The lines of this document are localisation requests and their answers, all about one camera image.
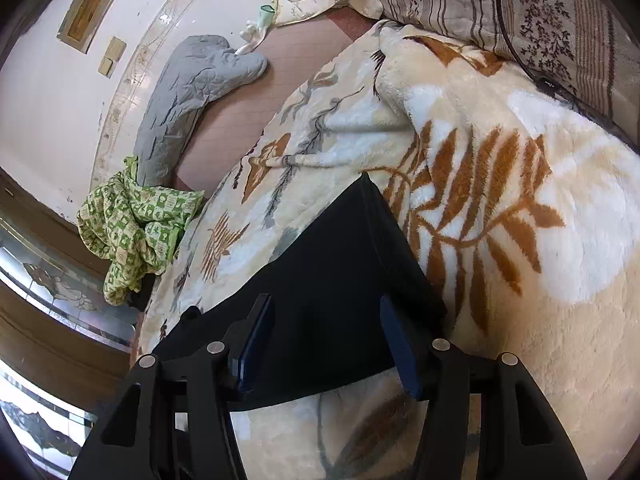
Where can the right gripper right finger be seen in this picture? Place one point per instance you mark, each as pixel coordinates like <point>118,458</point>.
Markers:
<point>485,418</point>

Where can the stained glass wardrobe door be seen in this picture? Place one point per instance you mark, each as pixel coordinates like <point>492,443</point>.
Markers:
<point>64,350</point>

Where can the green patterned cloth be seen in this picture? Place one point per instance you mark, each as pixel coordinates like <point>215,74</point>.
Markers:
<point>135,228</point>

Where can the small mint green item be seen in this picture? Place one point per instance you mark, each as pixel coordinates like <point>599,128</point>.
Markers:
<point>255,32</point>

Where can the pink mattress sheet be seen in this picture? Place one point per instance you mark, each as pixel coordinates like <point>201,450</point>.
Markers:
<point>229,127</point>

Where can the black pants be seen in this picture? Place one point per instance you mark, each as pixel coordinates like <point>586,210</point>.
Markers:
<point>348,301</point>

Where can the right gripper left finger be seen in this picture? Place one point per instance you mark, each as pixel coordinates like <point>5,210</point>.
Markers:
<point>171,418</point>

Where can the grey quilted pillow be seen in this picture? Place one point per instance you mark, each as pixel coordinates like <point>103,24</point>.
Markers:
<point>200,71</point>

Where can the striped floral bedsheet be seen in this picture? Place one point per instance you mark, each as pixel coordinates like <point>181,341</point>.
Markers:
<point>579,48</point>

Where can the leaf pattern fleece blanket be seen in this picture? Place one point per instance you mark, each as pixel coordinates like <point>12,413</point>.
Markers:
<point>522,214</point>

